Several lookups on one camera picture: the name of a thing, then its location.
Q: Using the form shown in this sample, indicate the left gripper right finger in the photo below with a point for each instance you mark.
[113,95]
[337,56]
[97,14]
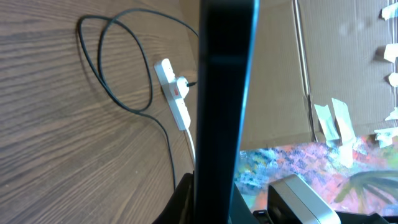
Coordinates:
[239,213]

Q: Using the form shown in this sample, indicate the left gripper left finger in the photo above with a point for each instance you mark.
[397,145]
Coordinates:
[179,209]

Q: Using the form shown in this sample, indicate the white power strip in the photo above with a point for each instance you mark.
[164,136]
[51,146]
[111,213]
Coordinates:
[167,78]

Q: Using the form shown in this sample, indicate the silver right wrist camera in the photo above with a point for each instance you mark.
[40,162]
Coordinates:
[291,200]

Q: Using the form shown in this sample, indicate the white USB charger plug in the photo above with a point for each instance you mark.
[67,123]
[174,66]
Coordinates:
[181,88]

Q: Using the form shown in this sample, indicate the brown cardboard backdrop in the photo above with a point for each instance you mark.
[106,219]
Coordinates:
[311,52]

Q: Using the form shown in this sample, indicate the blue Samsung Galaxy smartphone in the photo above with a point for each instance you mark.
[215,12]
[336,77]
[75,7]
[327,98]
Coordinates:
[226,41]

